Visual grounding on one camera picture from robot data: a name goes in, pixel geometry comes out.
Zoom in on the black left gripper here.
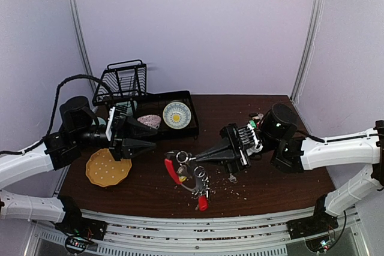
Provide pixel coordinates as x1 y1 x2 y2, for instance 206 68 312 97
73 115 157 161

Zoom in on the red handled keyring with keys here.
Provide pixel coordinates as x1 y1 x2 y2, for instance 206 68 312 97
164 150 210 211

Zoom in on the green tagged key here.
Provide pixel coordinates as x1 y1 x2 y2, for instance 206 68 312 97
249 120 257 129

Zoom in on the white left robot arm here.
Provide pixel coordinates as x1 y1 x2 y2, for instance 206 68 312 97
1 96 157 234

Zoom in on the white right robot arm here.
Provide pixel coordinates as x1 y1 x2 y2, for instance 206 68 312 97
192 103 383 233

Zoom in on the pink patterned bowl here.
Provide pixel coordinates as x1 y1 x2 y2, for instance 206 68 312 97
137 115 161 129

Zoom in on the loose silver key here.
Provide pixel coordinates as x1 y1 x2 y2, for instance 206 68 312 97
228 174 238 184

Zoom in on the yellow dotted plate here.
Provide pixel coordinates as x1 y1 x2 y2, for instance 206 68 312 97
85 149 132 188

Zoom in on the black wire dish rack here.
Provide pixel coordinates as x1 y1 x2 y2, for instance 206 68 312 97
92 59 199 140

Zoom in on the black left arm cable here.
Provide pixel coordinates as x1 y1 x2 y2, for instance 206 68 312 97
44 73 101 140

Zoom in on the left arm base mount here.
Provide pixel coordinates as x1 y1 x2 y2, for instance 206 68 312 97
54 195 107 255

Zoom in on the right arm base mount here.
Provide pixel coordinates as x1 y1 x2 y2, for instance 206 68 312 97
287 204 347 254

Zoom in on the left aluminium frame post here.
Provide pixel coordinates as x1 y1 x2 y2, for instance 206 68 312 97
68 0 93 76

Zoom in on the aluminium frame post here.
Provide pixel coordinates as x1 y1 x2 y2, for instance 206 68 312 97
68 0 93 76
290 0 324 106

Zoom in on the right aluminium frame post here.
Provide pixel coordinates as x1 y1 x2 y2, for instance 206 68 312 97
290 0 324 106

